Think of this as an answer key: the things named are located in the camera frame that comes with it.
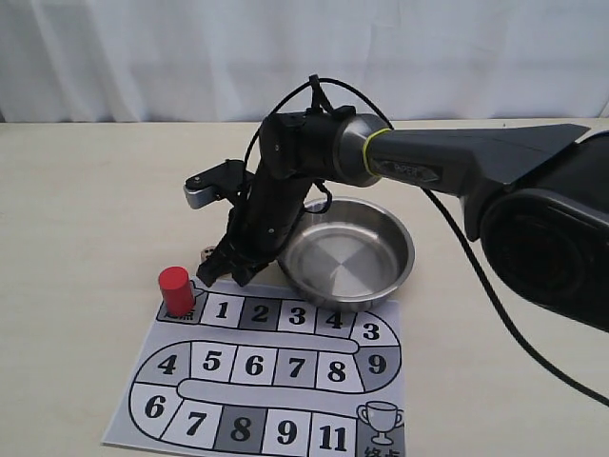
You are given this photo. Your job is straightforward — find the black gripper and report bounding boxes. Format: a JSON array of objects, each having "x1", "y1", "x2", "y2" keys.
[{"x1": 197, "y1": 169, "x2": 313, "y2": 287}]

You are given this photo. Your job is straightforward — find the wooden die black pips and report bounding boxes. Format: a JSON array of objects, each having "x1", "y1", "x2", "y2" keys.
[{"x1": 200, "y1": 246, "x2": 214, "y2": 263}]

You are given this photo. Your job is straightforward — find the red cylinder game piece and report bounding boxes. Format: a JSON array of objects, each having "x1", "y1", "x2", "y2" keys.
[{"x1": 158, "y1": 266, "x2": 195, "y2": 317}]

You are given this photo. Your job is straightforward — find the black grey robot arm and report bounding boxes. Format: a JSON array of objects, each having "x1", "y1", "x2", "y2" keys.
[{"x1": 186, "y1": 107, "x2": 608, "y2": 330}]

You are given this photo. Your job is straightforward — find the printed paper game board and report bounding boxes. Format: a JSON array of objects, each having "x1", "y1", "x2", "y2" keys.
[{"x1": 103, "y1": 280, "x2": 406, "y2": 456}]

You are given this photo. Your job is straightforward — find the stainless steel round bowl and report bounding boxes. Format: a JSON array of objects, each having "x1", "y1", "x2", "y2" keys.
[{"x1": 277, "y1": 196, "x2": 415, "y2": 312}]

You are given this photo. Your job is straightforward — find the white fabric backdrop curtain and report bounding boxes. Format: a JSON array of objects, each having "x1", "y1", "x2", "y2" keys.
[{"x1": 1, "y1": 1, "x2": 608, "y2": 123}]

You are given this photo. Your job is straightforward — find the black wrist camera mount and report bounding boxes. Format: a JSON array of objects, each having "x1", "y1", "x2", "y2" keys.
[{"x1": 183, "y1": 159, "x2": 245, "y2": 209}]

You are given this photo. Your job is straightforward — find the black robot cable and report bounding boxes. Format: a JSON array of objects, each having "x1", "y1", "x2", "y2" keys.
[{"x1": 243, "y1": 74, "x2": 609, "y2": 407}]

